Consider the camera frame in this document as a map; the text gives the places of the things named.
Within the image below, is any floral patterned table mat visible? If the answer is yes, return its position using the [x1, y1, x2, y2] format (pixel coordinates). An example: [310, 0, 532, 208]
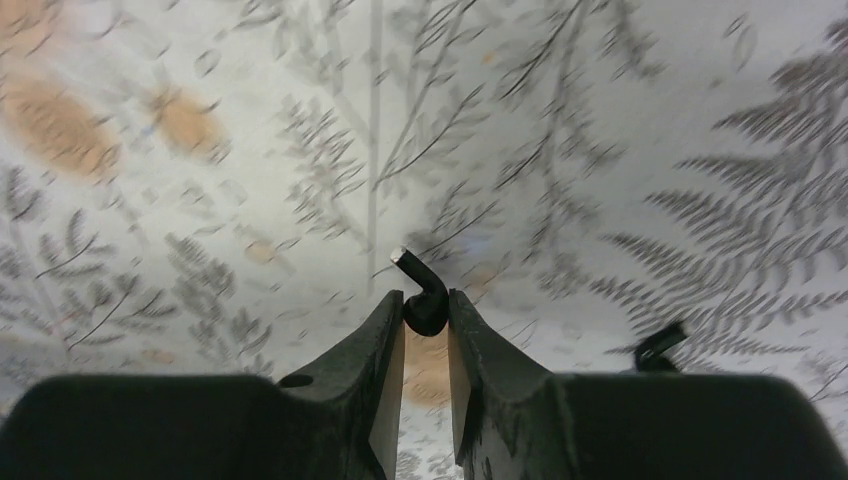
[1, 1, 847, 479]

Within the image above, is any black earbud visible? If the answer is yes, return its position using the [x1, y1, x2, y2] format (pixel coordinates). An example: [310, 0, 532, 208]
[390, 246, 449, 337]
[633, 321, 687, 373]

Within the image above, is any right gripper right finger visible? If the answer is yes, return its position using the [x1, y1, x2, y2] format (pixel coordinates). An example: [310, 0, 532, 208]
[449, 290, 847, 479]

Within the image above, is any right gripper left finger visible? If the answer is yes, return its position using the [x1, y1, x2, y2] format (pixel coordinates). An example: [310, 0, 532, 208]
[1, 290, 404, 479]

